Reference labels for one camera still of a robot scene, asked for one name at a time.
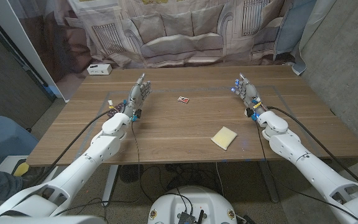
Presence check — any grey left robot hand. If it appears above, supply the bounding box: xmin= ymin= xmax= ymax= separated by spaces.
xmin=121 ymin=73 xmax=153 ymax=118

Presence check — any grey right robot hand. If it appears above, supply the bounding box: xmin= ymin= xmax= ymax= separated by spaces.
xmin=230 ymin=73 xmax=265 ymax=114

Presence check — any yellow sponge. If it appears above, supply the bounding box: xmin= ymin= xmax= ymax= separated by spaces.
xmin=210 ymin=126 xmax=238 ymax=151

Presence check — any white power box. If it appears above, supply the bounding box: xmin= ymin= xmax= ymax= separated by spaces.
xmin=86 ymin=63 xmax=113 ymax=76

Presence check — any round black floor fan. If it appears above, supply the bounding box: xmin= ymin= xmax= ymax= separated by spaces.
xmin=119 ymin=164 xmax=145 ymax=184

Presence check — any printed sofa backdrop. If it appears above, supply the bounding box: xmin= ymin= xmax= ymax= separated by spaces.
xmin=9 ymin=0 xmax=337 ymax=77

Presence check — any white table leg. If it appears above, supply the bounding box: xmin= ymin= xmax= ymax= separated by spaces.
xmin=101 ymin=164 xmax=119 ymax=207

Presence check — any grey table leg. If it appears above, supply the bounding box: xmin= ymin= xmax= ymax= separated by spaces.
xmin=258 ymin=161 xmax=280 ymax=203

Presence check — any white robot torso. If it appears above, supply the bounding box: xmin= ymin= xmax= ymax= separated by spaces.
xmin=147 ymin=185 xmax=238 ymax=224

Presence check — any black antenna module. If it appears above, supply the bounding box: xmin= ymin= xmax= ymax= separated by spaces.
xmin=176 ymin=210 xmax=205 ymax=224

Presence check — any yellow pad with black border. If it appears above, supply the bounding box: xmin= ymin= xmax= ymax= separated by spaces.
xmin=12 ymin=161 xmax=30 ymax=177

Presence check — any blue chair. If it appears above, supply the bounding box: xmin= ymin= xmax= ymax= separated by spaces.
xmin=0 ymin=115 xmax=39 ymax=170

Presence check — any white floor platform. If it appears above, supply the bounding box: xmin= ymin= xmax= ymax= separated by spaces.
xmin=0 ymin=154 xmax=58 ymax=175

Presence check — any thin black left wrist cable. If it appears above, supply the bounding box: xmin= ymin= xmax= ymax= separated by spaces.
xmin=131 ymin=119 xmax=155 ymax=205

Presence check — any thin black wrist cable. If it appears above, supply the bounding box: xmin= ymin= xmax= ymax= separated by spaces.
xmin=131 ymin=119 xmax=155 ymax=205
xmin=255 ymin=119 xmax=358 ymax=221

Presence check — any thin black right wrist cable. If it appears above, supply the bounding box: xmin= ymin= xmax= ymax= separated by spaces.
xmin=255 ymin=119 xmax=358 ymax=221

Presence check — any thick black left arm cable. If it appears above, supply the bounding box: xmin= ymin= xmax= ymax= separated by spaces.
xmin=31 ymin=107 xmax=119 ymax=187

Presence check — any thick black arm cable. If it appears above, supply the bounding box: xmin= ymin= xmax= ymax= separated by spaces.
xmin=266 ymin=105 xmax=358 ymax=186
xmin=31 ymin=107 xmax=119 ymax=187

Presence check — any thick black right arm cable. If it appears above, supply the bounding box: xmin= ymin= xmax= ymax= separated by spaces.
xmin=266 ymin=105 xmax=358 ymax=186

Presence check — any thin white hanging cable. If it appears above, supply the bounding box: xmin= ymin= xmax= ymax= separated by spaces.
xmin=214 ymin=161 xmax=225 ymax=197

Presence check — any white door frame post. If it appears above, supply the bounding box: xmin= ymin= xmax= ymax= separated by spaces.
xmin=0 ymin=0 xmax=71 ymax=103

